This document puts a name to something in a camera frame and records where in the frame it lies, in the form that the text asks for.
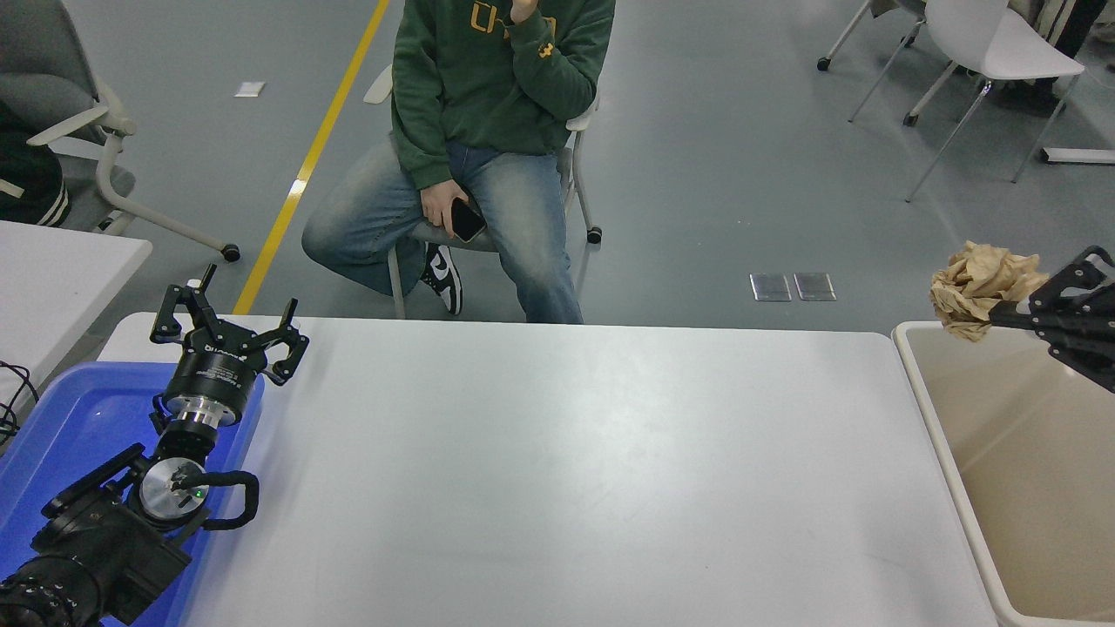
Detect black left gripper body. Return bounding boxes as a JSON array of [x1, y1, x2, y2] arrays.
[[163, 332, 267, 412]]

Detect tan paper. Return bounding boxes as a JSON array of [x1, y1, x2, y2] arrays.
[[929, 241, 1049, 343]]

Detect black smartphone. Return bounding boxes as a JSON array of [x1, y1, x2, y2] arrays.
[[450, 197, 489, 244]]

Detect person's right hand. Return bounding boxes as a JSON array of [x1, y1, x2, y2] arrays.
[[422, 180, 472, 239]]

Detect white side table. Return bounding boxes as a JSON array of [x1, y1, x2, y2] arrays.
[[0, 220, 153, 410]]

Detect blue plastic tray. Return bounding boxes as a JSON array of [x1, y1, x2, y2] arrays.
[[0, 361, 265, 627]]

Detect large pale plastic bin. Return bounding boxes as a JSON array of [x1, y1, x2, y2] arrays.
[[893, 320, 1115, 627]]

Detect white table foot bar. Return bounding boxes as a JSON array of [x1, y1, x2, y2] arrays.
[[1039, 146, 1115, 166]]

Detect person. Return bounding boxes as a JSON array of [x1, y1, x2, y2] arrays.
[[301, 0, 617, 325], [0, 100, 69, 229], [993, 0, 1115, 118]]

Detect white plastic chair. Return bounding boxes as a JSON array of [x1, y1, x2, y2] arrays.
[[849, 0, 1086, 203]]

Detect grey office chair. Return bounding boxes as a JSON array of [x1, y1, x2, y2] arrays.
[[0, 0, 241, 263]]

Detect white-legged rolling chair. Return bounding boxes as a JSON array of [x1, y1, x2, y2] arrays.
[[816, 0, 926, 72]]

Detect black cables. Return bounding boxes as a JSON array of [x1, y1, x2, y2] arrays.
[[0, 360, 40, 449]]

